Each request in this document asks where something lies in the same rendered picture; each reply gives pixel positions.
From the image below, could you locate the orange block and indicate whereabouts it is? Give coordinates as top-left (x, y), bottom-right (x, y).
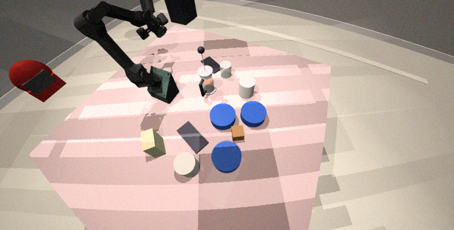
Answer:
top-left (231, 125), bottom-right (245, 141)

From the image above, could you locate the cream cylinder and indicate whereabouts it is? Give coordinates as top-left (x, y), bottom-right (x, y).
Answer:
top-left (239, 75), bottom-right (255, 99)
top-left (173, 152), bottom-right (200, 178)

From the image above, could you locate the pale yellow cube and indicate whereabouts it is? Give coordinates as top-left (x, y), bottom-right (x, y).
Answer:
top-left (141, 128), bottom-right (166, 158)

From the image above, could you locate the blue short cylinder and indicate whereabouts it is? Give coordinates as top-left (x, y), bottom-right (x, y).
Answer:
top-left (211, 141), bottom-right (242, 173)
top-left (240, 101), bottom-right (267, 128)
top-left (210, 103), bottom-right (235, 130)

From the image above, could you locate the coffee plunger press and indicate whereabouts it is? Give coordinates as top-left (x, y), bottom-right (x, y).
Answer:
top-left (197, 46), bottom-right (216, 97)

